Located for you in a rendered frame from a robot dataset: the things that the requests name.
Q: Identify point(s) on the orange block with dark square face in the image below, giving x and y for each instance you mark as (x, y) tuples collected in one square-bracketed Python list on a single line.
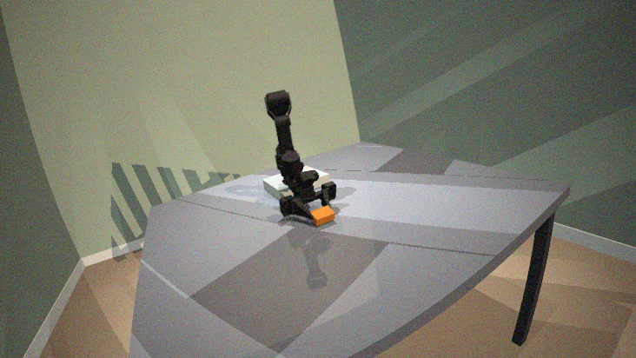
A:
[(322, 215)]

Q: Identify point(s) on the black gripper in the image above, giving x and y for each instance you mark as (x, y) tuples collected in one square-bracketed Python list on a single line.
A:
[(293, 205)]

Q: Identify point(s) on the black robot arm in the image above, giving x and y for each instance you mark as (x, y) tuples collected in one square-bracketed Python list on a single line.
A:
[(278, 104)]

